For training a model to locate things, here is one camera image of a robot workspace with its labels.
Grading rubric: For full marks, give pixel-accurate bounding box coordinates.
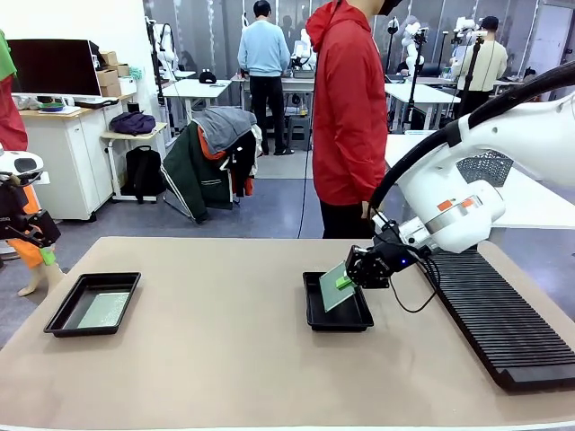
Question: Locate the black jacket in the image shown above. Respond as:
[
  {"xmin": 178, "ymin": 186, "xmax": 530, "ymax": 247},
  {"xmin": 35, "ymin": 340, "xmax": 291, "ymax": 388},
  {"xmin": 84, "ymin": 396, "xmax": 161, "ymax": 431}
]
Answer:
[{"xmin": 219, "ymin": 129, "xmax": 258, "ymax": 198}]

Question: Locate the black plastic ESD tray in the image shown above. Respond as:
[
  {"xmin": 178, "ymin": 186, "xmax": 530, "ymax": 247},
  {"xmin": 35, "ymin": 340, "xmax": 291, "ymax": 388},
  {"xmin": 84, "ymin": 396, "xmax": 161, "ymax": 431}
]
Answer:
[
  {"xmin": 302, "ymin": 270, "xmax": 376, "ymax": 333},
  {"xmin": 43, "ymin": 271, "xmax": 143, "ymax": 338}
]

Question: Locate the green perforated circuit board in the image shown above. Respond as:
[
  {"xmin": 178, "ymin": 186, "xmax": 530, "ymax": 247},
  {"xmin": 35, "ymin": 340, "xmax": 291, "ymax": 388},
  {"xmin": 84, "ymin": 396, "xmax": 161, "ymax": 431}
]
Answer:
[
  {"xmin": 318, "ymin": 261, "xmax": 360, "ymax": 312},
  {"xmin": 75, "ymin": 291, "xmax": 131, "ymax": 329}
]

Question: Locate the black backpack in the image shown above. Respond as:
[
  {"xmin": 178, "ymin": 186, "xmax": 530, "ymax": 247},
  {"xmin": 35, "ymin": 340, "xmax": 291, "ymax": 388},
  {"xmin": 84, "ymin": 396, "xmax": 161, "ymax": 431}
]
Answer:
[{"xmin": 124, "ymin": 145, "xmax": 165, "ymax": 206}]

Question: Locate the small wheeled side table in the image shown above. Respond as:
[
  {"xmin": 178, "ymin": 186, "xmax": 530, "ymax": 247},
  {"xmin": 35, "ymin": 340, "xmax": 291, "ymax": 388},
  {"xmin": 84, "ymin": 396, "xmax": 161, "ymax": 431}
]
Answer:
[{"xmin": 101, "ymin": 121, "xmax": 170, "ymax": 203}]

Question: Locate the grey plastic mesh basket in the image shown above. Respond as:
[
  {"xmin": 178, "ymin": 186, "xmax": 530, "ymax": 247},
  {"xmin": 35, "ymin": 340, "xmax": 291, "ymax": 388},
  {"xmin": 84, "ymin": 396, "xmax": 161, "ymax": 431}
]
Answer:
[{"xmin": 456, "ymin": 150, "xmax": 514, "ymax": 185}]

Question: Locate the person in red jacket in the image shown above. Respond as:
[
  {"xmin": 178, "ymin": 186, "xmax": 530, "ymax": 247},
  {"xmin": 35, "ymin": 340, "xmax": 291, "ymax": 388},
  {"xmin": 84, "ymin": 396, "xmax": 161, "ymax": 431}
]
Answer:
[{"xmin": 305, "ymin": 0, "xmax": 404, "ymax": 240}]

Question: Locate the grey metal stool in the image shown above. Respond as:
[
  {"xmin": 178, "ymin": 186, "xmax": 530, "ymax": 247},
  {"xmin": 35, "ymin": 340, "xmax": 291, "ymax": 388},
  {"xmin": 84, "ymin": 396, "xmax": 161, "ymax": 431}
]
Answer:
[{"xmin": 287, "ymin": 114, "xmax": 314, "ymax": 152}]

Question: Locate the black slotted board rack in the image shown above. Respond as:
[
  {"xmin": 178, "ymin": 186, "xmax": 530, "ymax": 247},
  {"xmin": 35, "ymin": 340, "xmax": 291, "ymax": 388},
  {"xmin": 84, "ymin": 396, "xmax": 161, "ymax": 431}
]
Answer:
[{"xmin": 417, "ymin": 249, "xmax": 575, "ymax": 394}]

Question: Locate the person's right forearm red sleeve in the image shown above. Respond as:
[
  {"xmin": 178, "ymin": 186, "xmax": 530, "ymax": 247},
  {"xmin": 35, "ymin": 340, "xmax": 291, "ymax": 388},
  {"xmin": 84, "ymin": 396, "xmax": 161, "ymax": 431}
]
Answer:
[{"xmin": 354, "ymin": 134, "xmax": 388, "ymax": 206}]

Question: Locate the black camera tripod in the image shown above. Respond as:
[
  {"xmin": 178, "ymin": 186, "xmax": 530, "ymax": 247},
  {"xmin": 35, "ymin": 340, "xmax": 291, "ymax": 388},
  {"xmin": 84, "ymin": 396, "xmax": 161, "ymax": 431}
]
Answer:
[{"xmin": 461, "ymin": 35, "xmax": 484, "ymax": 120}]

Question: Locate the dark green striped jacket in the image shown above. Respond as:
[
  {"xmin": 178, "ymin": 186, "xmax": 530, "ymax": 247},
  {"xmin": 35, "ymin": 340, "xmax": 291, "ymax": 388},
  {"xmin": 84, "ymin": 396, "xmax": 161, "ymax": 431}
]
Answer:
[{"xmin": 160, "ymin": 120, "xmax": 234, "ymax": 224}]

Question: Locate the white storage cabinet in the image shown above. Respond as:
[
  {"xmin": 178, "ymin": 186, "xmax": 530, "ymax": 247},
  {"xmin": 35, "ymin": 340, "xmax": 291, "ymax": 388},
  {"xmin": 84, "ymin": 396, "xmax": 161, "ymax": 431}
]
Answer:
[{"xmin": 20, "ymin": 105, "xmax": 113, "ymax": 223}]

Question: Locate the person in cream shirt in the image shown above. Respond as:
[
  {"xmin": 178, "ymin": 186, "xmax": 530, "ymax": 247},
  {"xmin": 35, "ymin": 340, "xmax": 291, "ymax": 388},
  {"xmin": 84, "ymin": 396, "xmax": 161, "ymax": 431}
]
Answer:
[{"xmin": 450, "ymin": 16, "xmax": 509, "ymax": 120}]

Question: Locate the black light stand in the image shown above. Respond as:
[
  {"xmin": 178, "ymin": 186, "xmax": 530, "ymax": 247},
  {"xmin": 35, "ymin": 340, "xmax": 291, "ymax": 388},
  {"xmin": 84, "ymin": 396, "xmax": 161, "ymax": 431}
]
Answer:
[{"xmin": 406, "ymin": 31, "xmax": 426, "ymax": 132}]

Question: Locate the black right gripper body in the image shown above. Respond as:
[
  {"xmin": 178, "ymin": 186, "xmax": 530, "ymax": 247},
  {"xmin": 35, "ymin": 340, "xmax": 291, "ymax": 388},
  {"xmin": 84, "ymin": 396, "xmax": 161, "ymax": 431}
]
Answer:
[{"xmin": 358, "ymin": 234, "xmax": 418, "ymax": 289}]

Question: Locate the black hanging cable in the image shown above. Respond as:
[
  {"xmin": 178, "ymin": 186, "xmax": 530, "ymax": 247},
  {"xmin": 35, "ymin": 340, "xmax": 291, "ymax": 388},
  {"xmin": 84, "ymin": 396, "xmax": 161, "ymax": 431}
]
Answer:
[{"xmin": 295, "ymin": 66, "xmax": 316, "ymax": 239}]

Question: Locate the white office desk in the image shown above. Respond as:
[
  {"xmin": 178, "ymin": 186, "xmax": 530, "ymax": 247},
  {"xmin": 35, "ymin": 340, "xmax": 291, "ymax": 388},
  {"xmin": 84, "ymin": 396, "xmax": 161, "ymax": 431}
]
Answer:
[
  {"xmin": 161, "ymin": 78, "xmax": 233, "ymax": 136},
  {"xmin": 384, "ymin": 83, "xmax": 462, "ymax": 132}
]

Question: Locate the purple bag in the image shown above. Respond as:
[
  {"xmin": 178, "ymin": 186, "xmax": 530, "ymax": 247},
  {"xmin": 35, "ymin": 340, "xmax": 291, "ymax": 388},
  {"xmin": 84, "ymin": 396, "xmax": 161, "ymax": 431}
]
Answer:
[{"xmin": 110, "ymin": 111, "xmax": 157, "ymax": 136}]

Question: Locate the black computer monitor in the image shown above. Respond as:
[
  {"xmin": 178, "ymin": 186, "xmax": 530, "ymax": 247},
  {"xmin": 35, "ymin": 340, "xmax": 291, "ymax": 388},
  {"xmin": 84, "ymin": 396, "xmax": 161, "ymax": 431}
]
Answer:
[{"xmin": 6, "ymin": 39, "xmax": 102, "ymax": 98}]

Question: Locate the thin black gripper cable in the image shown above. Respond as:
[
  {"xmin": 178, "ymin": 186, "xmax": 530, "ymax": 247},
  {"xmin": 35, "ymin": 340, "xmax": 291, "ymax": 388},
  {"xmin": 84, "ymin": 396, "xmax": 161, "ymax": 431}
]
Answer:
[{"xmin": 389, "ymin": 251, "xmax": 444, "ymax": 314}]

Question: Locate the white rounded table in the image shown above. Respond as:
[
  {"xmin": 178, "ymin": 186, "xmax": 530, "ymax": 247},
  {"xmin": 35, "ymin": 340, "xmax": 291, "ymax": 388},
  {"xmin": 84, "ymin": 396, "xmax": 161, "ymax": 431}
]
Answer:
[{"xmin": 384, "ymin": 132, "xmax": 575, "ymax": 230}]

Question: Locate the grey hooded jacket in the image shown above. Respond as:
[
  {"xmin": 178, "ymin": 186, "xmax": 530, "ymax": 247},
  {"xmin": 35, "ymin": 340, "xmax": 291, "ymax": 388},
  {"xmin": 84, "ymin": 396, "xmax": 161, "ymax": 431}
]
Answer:
[{"xmin": 192, "ymin": 106, "xmax": 258, "ymax": 156}]

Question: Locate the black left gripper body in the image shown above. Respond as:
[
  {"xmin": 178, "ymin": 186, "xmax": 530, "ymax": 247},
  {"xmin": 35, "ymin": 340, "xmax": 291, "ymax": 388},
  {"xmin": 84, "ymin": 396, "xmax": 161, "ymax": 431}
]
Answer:
[{"xmin": 0, "ymin": 185, "xmax": 33, "ymax": 242}]

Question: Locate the person in light blue sweater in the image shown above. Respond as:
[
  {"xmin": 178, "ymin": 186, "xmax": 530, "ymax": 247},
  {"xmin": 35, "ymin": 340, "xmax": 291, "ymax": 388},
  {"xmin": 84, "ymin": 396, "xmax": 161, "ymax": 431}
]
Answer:
[{"xmin": 236, "ymin": 0, "xmax": 292, "ymax": 157}]

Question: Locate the black right arm hose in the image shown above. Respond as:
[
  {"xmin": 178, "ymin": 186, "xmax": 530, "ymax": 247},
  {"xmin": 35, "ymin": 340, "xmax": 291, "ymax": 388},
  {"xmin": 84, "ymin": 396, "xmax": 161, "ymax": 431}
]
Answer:
[{"xmin": 370, "ymin": 60, "xmax": 575, "ymax": 217}]

